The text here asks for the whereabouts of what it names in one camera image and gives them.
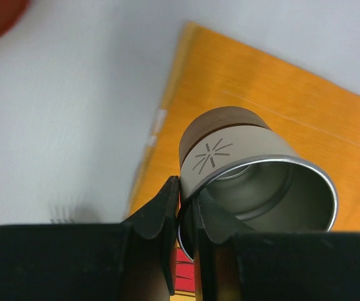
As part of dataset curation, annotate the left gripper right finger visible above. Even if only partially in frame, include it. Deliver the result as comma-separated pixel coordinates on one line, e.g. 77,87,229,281
191,191,360,300

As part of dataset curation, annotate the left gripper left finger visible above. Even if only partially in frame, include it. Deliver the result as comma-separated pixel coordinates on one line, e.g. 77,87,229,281
0,176,179,300

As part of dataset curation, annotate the steel cup with brown base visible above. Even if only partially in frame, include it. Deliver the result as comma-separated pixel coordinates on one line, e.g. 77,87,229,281
177,106,338,259

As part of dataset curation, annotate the yellow cartoon print placemat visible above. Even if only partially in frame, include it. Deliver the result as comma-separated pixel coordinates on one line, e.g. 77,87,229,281
130,23,360,300

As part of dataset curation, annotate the fork with green handle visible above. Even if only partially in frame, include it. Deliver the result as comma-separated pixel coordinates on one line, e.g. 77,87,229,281
48,202,76,224

